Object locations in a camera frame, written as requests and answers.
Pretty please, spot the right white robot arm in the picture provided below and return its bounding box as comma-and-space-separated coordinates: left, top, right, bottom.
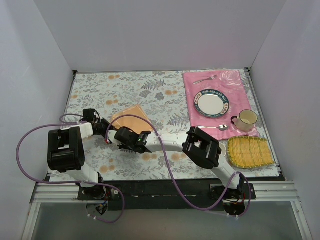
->
105, 127, 252, 200

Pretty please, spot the orange satin napkin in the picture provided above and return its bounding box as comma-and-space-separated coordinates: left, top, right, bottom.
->
111, 104, 154, 134

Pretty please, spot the white plate green rim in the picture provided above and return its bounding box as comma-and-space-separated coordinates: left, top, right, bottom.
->
193, 89, 230, 119

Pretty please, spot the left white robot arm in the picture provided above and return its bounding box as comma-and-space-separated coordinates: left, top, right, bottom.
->
47, 108, 110, 200

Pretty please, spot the yellow-green mug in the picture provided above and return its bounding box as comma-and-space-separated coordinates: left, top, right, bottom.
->
219, 142, 227, 158

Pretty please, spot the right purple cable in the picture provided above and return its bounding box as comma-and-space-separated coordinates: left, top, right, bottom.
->
104, 114, 252, 219

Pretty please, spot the pink floral placemat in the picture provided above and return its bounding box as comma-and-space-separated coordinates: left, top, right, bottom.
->
183, 70, 259, 140

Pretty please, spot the aluminium frame rail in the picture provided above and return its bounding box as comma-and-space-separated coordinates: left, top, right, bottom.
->
22, 178, 312, 240

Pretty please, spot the cream enamel mug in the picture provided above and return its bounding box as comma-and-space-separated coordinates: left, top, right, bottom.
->
230, 109, 258, 132

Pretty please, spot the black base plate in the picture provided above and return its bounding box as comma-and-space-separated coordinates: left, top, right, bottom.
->
77, 179, 256, 212

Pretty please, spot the silver fork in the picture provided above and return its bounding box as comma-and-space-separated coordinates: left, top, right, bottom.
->
193, 75, 217, 85

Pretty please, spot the silver spoon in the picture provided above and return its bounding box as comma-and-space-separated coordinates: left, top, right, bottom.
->
197, 124, 229, 131

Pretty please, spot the floral patterned tablecloth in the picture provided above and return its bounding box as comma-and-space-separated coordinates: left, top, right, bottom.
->
49, 69, 281, 183

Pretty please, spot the yellow woven bamboo basket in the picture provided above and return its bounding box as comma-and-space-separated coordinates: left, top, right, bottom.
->
227, 136, 275, 169

